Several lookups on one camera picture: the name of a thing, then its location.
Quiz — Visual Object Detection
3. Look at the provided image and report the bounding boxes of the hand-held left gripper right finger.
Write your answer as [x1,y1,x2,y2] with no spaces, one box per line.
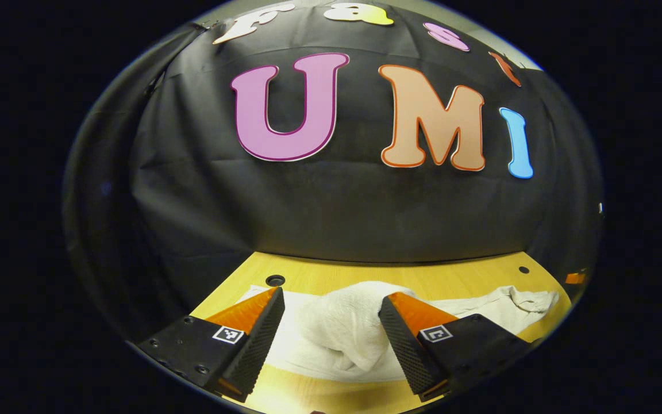
[378,292,534,403]

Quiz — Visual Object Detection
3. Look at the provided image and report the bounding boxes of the white jeans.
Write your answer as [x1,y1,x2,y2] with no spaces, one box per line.
[239,281,560,383]

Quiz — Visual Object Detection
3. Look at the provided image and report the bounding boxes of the black backdrop cloth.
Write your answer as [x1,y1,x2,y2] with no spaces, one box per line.
[64,0,605,340]

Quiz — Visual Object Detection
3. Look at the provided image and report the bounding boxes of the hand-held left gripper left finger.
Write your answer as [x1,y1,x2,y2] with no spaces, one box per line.
[137,286,286,403]

